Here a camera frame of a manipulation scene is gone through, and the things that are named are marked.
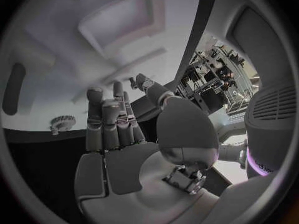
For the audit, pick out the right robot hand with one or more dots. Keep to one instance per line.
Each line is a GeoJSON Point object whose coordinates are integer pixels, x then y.
{"type": "Point", "coordinates": [126, 171]}

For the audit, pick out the white task board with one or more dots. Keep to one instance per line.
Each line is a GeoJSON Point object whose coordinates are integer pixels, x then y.
{"type": "Point", "coordinates": [70, 50]}

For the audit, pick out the workshop equipment rack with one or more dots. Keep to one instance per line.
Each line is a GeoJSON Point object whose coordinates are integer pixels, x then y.
{"type": "Point", "coordinates": [210, 82]}

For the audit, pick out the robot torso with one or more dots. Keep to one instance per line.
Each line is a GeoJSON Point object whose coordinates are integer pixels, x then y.
{"type": "Point", "coordinates": [271, 134]}

